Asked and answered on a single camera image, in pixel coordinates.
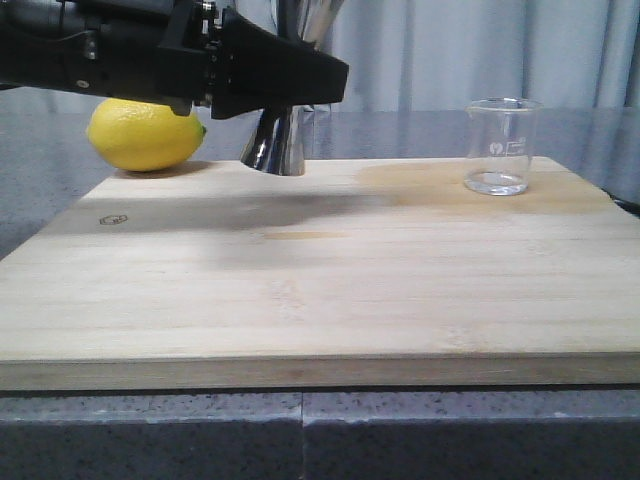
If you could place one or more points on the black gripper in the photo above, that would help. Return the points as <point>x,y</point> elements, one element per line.
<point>155,51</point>

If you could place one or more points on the steel jigger measuring cup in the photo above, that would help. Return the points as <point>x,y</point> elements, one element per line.
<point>276,146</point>

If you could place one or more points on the clear glass shaker cup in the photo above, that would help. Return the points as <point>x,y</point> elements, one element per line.
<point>501,143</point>

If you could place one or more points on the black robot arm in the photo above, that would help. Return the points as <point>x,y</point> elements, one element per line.
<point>29,42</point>

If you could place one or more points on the yellow lemon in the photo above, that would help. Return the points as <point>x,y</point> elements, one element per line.
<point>143,137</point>

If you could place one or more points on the grey curtain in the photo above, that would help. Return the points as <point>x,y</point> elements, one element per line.
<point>437,55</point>

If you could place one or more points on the wooden cutting board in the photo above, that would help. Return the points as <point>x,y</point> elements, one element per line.
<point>361,272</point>

